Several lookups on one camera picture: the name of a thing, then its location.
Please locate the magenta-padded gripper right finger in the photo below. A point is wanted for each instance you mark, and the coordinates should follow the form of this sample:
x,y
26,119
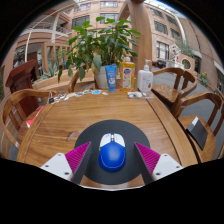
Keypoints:
x,y
163,166

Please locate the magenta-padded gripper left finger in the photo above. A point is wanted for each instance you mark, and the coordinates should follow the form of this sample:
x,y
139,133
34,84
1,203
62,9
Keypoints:
x,y
60,165

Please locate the blue and white computer mouse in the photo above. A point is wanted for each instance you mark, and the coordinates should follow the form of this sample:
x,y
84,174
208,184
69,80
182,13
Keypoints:
x,y
112,155

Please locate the round dark grey mouse pad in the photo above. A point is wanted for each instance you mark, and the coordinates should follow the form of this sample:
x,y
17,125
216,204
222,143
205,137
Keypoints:
x,y
100,128

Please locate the black notebook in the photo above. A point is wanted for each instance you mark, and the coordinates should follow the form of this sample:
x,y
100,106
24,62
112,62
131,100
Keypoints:
x,y
198,133

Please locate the small black clip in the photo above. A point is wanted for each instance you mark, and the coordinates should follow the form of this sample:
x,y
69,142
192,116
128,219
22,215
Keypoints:
x,y
51,100

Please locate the pale paper card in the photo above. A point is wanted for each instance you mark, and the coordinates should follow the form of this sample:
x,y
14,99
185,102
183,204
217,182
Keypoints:
x,y
71,95

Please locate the clear plastic wrapper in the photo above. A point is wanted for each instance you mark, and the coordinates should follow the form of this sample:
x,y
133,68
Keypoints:
x,y
136,95

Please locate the blue and white sticker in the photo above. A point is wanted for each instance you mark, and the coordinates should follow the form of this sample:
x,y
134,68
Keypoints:
x,y
96,92

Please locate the wooden planter box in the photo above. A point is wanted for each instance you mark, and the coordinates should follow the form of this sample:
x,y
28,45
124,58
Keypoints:
x,y
50,83

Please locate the white pump bottle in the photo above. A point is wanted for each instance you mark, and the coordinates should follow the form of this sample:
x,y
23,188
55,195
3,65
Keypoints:
x,y
145,80

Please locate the spiky green agave plant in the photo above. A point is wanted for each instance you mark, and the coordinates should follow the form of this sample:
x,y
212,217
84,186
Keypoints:
x,y
50,70

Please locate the yellow liquid bottle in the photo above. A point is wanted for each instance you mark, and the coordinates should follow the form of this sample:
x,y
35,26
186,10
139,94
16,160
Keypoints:
x,y
127,75

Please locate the blue squeeze tube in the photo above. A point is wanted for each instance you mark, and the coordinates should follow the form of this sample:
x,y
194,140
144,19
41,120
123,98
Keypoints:
x,y
111,76

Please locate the wooden arch beam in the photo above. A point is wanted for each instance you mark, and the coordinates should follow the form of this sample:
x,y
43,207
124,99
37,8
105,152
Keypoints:
x,y
141,43

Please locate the green plant in white pot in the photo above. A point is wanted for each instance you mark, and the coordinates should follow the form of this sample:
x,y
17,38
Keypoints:
x,y
100,43

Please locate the dark red wooden pedestal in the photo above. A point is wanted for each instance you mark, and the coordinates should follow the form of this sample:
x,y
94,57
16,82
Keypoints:
x,y
20,78

